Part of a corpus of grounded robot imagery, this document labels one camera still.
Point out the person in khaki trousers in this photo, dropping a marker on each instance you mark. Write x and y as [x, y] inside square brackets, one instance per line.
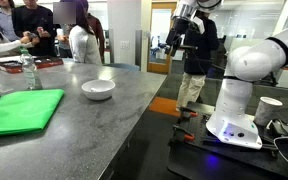
[197, 56]

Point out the red and black tray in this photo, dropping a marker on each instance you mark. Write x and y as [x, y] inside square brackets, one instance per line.
[45, 62]

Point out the grey blue chair back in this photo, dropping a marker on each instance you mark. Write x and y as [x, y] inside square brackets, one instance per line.
[122, 66]

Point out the person in light blue shirt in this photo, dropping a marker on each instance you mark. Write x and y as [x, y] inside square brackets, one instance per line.
[4, 21]

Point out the wooden door frame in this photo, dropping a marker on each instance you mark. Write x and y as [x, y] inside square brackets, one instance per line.
[172, 6]

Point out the clear plastic water bottle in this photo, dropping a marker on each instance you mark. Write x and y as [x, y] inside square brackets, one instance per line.
[28, 71]

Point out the person in grey white sweater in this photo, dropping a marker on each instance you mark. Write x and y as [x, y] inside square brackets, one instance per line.
[84, 43]

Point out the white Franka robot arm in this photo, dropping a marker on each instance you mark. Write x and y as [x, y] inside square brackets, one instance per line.
[237, 110]

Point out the white wall switch plate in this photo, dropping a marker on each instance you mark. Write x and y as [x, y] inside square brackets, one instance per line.
[124, 45]

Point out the person in black sweater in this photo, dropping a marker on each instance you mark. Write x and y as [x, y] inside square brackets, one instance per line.
[34, 26]

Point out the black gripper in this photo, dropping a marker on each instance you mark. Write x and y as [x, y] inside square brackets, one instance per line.
[178, 31]

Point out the green folded cloth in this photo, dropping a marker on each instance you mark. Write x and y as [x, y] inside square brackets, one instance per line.
[20, 111]

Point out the white paper cup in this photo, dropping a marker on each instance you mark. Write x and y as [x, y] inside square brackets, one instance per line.
[267, 111]

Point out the white ceramic bowl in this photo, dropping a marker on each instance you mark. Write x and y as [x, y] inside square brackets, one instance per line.
[98, 90]

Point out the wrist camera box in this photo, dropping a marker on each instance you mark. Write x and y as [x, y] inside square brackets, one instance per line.
[199, 25]

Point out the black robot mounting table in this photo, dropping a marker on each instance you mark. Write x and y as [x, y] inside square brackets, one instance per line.
[197, 156]

